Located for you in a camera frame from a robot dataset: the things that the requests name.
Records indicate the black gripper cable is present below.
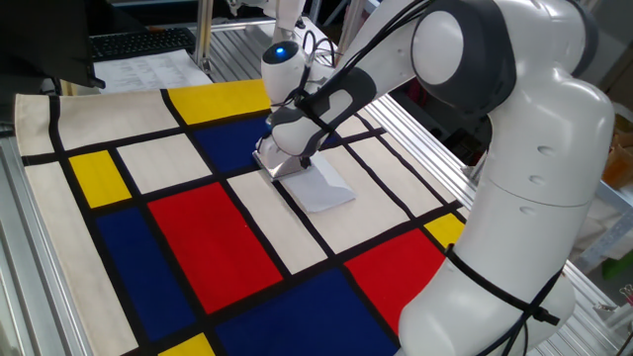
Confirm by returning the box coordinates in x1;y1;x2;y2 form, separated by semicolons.
269;0;432;145

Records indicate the silver gripper mounted camera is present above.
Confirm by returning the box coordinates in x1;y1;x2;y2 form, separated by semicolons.
252;147;315;181

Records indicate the black monitor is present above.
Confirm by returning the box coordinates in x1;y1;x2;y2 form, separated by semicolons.
0;0;108;91

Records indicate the printed paper sheet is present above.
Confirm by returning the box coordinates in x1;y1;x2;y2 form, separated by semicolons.
93;48;215;96

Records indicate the colour block patterned cloth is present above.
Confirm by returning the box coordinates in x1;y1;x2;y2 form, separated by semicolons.
13;77;470;356

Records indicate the white sheet of paper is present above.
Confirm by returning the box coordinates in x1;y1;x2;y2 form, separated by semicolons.
278;149;358;215

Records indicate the orange cardboard box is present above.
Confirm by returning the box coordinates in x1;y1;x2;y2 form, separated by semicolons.
600;112;633;191

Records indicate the green plastic object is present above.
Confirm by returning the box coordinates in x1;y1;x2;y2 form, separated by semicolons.
599;248;633;282

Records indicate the upright aluminium post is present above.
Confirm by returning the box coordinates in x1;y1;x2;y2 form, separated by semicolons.
193;0;216;73

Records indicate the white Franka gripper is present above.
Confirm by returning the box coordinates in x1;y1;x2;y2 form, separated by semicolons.
254;132;299;168

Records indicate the black keyboard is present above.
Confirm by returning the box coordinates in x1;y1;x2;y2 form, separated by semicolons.
89;27;198;63

